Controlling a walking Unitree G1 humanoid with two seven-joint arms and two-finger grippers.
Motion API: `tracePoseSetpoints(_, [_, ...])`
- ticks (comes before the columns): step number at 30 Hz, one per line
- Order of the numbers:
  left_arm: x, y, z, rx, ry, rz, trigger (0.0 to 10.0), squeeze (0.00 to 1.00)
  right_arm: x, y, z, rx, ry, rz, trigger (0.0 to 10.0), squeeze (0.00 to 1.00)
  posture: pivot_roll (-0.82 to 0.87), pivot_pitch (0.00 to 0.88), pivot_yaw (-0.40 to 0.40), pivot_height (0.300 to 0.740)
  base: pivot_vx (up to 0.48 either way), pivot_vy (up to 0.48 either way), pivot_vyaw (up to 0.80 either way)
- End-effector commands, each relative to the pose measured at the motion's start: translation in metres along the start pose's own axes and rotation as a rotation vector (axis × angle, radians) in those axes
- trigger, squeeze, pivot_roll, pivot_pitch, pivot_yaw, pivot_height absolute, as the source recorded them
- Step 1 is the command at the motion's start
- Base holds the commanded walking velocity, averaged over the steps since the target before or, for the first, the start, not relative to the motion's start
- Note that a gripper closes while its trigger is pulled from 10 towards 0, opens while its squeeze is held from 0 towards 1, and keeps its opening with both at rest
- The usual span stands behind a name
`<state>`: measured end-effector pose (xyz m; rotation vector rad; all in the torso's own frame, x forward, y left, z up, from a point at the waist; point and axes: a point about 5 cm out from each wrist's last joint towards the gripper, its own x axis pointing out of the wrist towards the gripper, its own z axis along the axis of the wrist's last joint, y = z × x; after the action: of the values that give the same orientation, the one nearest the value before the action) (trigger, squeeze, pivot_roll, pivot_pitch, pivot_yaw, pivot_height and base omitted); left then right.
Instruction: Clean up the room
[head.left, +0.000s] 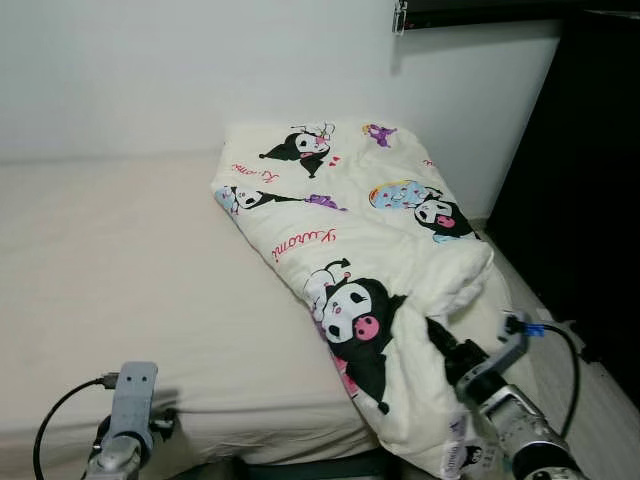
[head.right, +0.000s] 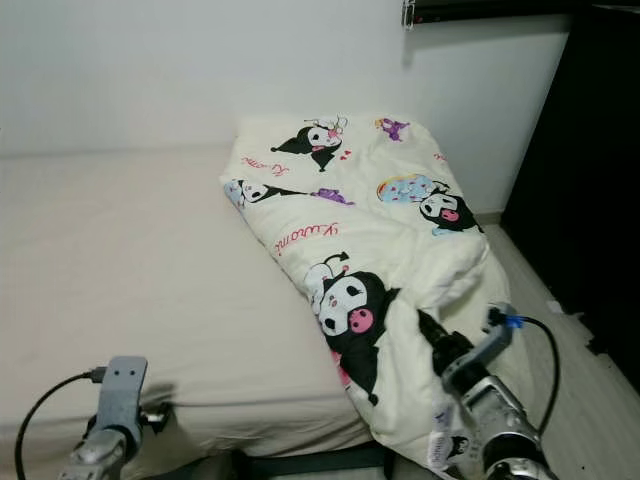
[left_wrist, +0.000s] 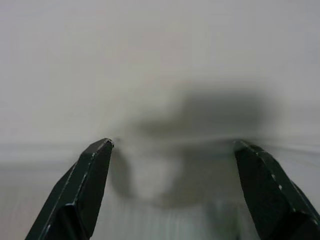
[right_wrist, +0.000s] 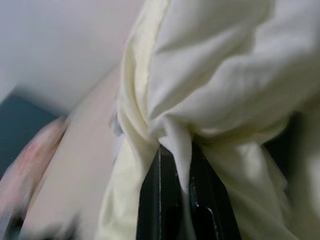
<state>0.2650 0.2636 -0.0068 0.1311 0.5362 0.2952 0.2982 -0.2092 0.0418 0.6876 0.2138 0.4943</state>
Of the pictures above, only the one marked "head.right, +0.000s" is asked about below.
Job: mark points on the cream cartoon print blanket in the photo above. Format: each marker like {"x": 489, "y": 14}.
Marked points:
{"x": 300, "y": 215}

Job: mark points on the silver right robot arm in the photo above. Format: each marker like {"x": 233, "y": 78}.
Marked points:
{"x": 510, "y": 430}

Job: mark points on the dark bed base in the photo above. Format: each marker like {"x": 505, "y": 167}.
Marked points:
{"x": 310, "y": 463}

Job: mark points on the white bed mattress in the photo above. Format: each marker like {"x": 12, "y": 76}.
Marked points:
{"x": 120, "y": 260}

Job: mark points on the black cabinet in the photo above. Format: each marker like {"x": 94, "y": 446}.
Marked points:
{"x": 590, "y": 180}

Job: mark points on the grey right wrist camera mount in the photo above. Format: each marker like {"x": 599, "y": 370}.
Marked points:
{"x": 490, "y": 350}

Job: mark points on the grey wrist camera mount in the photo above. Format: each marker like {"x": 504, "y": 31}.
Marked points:
{"x": 490, "y": 350}
{"x": 123, "y": 395}

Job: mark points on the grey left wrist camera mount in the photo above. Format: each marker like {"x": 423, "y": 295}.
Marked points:
{"x": 123, "y": 395}

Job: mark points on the metal shelf bracket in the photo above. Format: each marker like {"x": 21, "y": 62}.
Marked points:
{"x": 407, "y": 14}

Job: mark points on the black wall shelf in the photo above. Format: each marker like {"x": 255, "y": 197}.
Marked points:
{"x": 490, "y": 8}

